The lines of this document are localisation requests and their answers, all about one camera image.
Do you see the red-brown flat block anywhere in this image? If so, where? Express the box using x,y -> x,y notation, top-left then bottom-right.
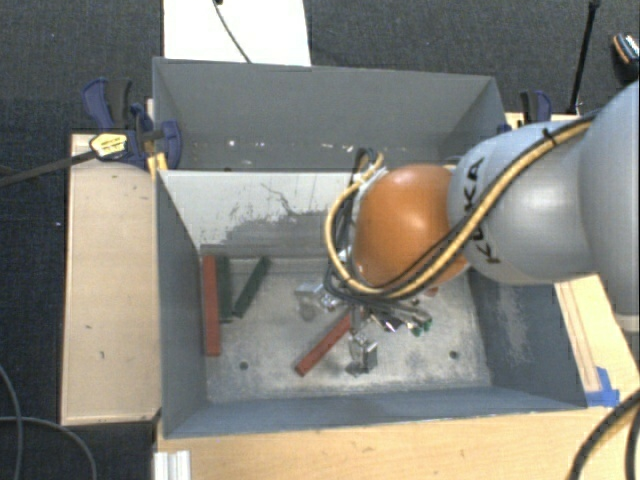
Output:
294,312 -> 354,378
201,254 -> 223,358

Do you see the dark green flat block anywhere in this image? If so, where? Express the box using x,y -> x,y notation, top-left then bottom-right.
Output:
232,256 -> 272,319
215,256 -> 235,324

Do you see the grey metal bin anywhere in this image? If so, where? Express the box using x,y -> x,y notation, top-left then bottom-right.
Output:
151,56 -> 589,440

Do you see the pale wood flat board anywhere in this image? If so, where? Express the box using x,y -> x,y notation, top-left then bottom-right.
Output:
60,132 -> 163,427

